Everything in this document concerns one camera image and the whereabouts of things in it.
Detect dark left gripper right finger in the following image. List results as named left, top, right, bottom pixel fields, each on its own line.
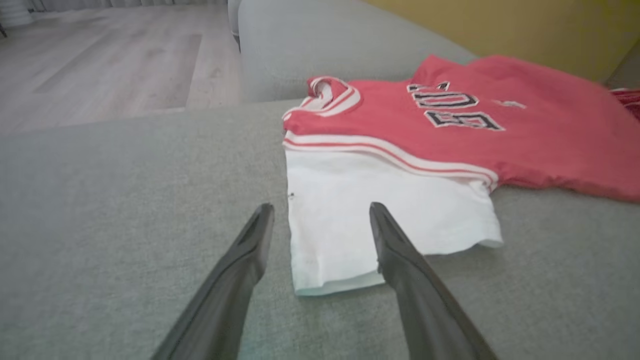
left=369, top=202, right=501, bottom=360

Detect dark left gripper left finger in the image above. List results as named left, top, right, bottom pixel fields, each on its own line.
left=150, top=202, right=276, bottom=360

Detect red Bulls jersey white sleeves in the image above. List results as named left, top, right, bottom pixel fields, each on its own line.
left=281, top=54, right=640, bottom=297

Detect red shorts with white stripes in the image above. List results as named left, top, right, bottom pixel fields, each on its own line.
left=609, top=87, right=640, bottom=122

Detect large grey sofa seat cushion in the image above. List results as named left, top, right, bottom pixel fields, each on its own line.
left=0, top=97, right=640, bottom=360

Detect long grey sofa seat cushion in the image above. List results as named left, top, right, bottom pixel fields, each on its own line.
left=237, top=0, right=478, bottom=103

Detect yellow sofa backrest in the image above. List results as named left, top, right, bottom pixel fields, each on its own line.
left=362, top=0, right=640, bottom=83

